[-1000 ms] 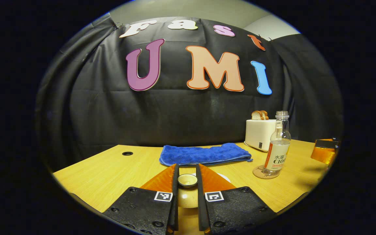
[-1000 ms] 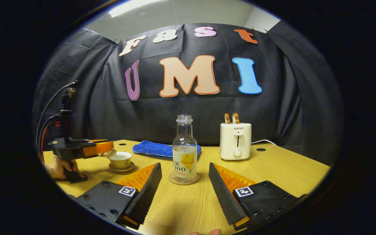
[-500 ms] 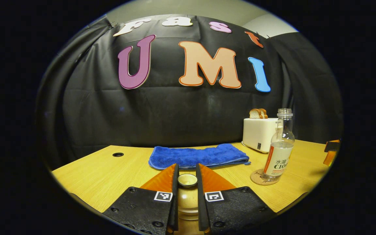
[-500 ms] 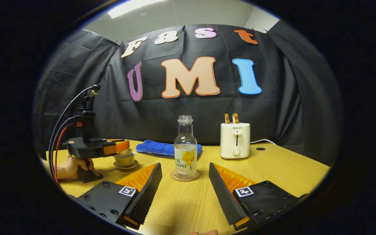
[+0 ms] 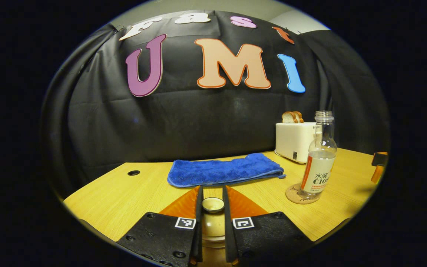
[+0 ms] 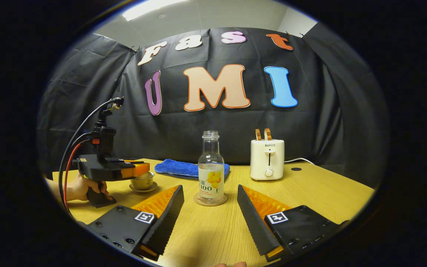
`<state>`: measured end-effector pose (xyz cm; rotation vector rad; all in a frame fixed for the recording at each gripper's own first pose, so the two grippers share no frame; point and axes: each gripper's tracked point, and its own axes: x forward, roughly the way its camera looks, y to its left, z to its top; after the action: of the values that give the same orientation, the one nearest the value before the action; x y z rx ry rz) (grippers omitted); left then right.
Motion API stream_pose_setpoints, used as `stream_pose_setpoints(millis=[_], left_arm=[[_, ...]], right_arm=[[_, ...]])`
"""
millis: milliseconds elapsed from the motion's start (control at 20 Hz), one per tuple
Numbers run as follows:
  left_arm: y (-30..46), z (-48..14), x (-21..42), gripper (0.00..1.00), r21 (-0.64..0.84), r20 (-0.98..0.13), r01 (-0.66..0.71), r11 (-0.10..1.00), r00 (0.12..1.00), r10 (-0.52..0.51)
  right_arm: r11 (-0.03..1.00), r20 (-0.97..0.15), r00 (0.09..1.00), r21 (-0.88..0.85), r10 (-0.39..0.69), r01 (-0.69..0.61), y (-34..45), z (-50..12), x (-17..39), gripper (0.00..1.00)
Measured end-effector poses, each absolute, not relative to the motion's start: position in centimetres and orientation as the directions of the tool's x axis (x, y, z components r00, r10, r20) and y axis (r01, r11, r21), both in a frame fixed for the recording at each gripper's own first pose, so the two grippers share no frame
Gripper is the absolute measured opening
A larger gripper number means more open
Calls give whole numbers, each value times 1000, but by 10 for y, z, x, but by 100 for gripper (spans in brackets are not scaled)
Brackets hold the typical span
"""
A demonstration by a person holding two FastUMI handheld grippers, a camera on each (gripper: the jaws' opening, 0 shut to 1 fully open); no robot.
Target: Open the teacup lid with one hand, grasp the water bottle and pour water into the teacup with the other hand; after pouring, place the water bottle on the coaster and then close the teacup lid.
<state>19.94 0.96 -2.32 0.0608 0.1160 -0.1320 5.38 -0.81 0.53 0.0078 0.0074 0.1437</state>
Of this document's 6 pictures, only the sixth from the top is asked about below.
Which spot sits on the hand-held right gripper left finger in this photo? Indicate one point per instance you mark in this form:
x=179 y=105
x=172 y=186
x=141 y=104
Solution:
x=165 y=218

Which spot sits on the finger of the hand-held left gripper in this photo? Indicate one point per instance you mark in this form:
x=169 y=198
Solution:
x=133 y=170
x=135 y=161

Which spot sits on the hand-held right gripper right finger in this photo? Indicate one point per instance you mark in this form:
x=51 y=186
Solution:
x=254 y=218

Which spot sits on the yellow teacup lid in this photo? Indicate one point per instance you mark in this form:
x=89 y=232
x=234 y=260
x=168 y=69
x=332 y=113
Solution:
x=146 y=175

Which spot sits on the yellow ceramic teacup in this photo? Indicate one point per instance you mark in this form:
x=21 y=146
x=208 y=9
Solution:
x=142 y=184

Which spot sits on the round brown coaster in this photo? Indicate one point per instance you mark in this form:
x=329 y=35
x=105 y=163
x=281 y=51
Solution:
x=210 y=202

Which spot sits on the clear plastic water bottle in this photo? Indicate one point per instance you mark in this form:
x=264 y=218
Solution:
x=211 y=174

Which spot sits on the blue folded towel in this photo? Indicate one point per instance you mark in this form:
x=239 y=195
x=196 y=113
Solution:
x=184 y=167

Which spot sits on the white toaster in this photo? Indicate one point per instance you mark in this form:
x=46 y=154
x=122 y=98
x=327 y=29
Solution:
x=267 y=159

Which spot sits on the toast bread slice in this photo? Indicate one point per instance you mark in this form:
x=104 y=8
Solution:
x=258 y=134
x=268 y=134

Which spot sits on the black backdrop cloth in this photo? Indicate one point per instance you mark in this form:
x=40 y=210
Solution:
x=310 y=111

